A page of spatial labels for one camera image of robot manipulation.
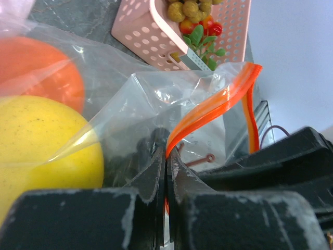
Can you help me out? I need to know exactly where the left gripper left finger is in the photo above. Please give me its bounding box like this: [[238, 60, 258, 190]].
[[1, 147, 165, 249]]

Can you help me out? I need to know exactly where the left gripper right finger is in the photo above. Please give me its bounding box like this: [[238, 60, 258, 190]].
[[167, 150, 329, 249]]

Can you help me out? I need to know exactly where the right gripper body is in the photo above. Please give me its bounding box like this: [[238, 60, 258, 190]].
[[198, 127, 332, 229]]

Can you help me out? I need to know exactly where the clear zip top bag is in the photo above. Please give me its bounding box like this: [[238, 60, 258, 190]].
[[1, 18, 262, 173]]

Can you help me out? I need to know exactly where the fake red cherry bunch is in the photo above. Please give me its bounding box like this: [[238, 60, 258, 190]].
[[179, 15, 226, 71]]

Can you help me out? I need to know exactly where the fake brown longan bunch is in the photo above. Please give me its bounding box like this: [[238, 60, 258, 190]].
[[167, 0, 223, 23]]

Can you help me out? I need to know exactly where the fake dark grape bunch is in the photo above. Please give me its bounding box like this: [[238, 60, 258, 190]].
[[103, 127, 170, 188]]

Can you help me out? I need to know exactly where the fake yellow lemon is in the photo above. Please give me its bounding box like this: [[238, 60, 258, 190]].
[[1, 95, 104, 219]]

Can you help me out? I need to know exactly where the fake orange persimmon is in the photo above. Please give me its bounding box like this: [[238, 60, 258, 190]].
[[1, 36, 85, 113]]

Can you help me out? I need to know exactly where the pink plastic basket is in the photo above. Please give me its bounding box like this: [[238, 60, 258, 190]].
[[111, 1, 251, 71]]

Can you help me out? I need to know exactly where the pink purple printed cloth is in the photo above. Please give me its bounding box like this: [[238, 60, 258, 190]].
[[0, 0, 36, 21]]

